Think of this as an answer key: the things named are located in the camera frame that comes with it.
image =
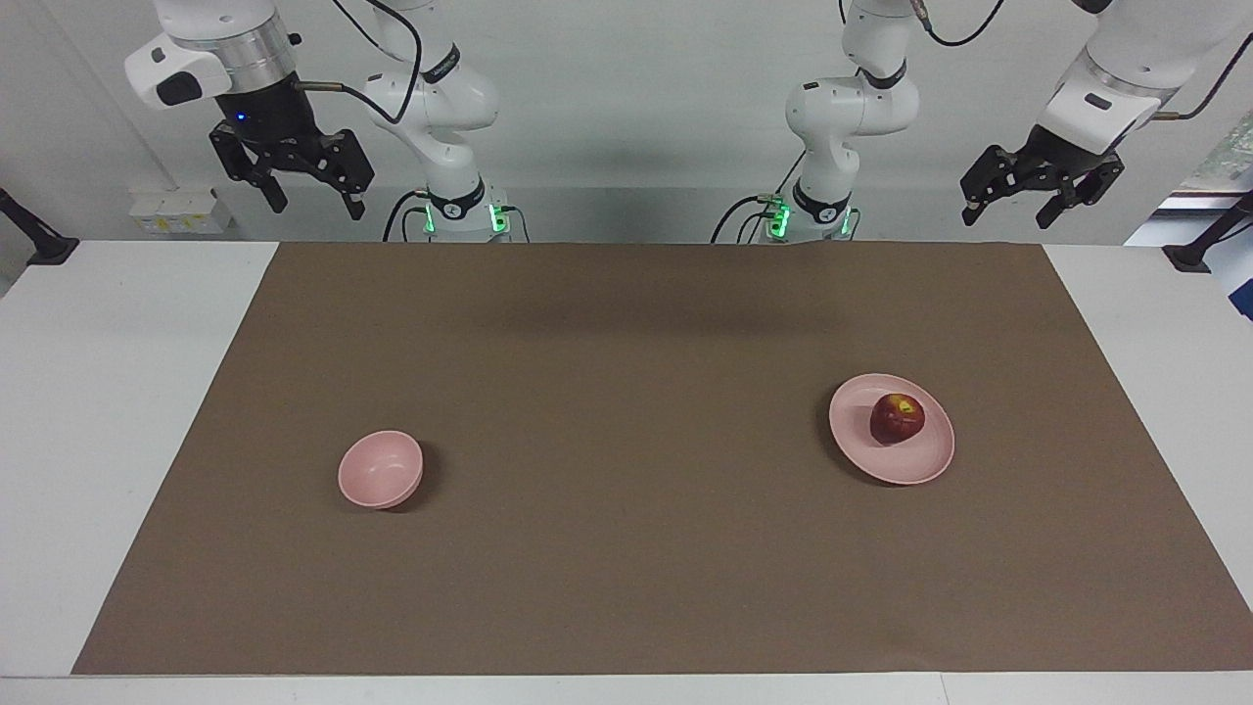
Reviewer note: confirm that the red apple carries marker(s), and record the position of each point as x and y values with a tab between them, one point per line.
896	419

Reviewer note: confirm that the pink plate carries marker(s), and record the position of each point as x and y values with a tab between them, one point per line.
905	462

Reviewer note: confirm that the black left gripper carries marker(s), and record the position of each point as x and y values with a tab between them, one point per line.
1062	157

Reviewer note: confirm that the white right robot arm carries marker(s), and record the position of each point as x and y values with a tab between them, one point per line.
440	98

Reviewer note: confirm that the brown table mat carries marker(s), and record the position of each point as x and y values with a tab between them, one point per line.
626	548

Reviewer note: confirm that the white wall socket box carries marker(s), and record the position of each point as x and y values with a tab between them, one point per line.
181	213

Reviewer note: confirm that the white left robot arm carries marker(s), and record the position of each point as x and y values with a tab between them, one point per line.
842	117

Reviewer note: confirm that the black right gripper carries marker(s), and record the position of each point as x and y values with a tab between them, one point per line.
269	122

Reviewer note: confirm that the black clamp stand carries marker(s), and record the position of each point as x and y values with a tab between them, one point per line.
1189	257
49	250

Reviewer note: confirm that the blue object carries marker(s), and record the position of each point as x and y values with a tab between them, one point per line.
1238	289

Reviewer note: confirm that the pink bowl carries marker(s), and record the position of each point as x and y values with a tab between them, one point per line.
380	470

